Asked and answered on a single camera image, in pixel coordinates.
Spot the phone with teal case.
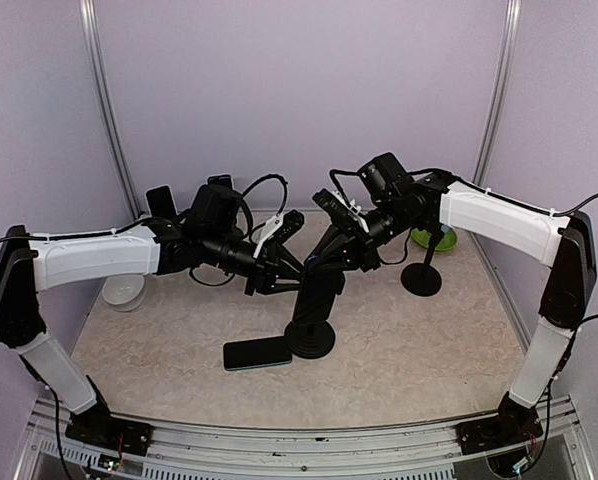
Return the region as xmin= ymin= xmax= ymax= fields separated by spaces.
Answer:
xmin=223 ymin=336 xmax=292 ymax=371

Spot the phone with dark-blue case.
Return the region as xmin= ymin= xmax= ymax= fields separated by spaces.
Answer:
xmin=292 ymin=255 xmax=345 ymax=325

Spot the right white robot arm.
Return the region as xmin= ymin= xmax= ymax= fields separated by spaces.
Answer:
xmin=293 ymin=153 xmax=597 ymax=444

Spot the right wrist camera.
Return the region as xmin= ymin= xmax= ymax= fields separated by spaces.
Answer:
xmin=312 ymin=189 xmax=369 ymax=234

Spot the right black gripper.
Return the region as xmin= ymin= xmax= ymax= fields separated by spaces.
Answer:
xmin=310 ymin=196 xmax=423 ymax=271

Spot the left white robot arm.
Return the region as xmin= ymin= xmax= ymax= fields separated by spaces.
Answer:
xmin=0 ymin=181 xmax=305 ymax=445

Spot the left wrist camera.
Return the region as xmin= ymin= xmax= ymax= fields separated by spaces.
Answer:
xmin=253 ymin=210 xmax=305 ymax=258

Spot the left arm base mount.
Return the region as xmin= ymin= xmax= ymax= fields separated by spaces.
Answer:
xmin=66 ymin=417 xmax=154 ymax=456

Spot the left aluminium frame post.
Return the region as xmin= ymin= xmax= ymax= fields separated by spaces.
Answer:
xmin=78 ymin=0 xmax=142 ymax=218

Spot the front aluminium rail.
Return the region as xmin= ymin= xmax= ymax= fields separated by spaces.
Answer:
xmin=13 ymin=394 xmax=595 ymax=480

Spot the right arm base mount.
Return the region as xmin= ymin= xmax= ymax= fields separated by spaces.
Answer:
xmin=456 ymin=416 xmax=544 ymax=455

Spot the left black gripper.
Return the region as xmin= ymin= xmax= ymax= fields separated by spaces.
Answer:
xmin=201 ymin=227 xmax=310 ymax=295

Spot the black clamp phone stand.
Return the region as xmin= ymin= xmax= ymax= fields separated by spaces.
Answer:
xmin=284 ymin=318 xmax=336 ymax=359

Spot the right aluminium frame post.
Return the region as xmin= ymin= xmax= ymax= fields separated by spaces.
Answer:
xmin=473 ymin=0 xmax=522 ymax=186

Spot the white bowl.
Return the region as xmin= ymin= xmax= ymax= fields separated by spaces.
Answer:
xmin=101 ymin=275 xmax=146 ymax=312

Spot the black clamp stand right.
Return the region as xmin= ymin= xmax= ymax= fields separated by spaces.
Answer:
xmin=400 ymin=229 xmax=444 ymax=297

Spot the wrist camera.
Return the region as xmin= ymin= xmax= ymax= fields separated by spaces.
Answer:
xmin=312 ymin=189 xmax=369 ymax=234
xmin=253 ymin=210 xmax=305 ymax=258

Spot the aluminium frame post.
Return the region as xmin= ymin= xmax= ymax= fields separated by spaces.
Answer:
xmin=78 ymin=0 xmax=142 ymax=218
xmin=473 ymin=0 xmax=522 ymax=186

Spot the phone with lilac case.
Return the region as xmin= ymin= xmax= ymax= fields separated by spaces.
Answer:
xmin=145 ymin=185 xmax=177 ymax=220

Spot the phone with light-blue case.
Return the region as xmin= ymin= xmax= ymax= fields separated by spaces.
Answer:
xmin=207 ymin=174 xmax=233 ymax=189

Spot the green saucer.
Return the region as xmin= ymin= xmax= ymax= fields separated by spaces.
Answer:
xmin=411 ymin=225 xmax=458 ymax=252

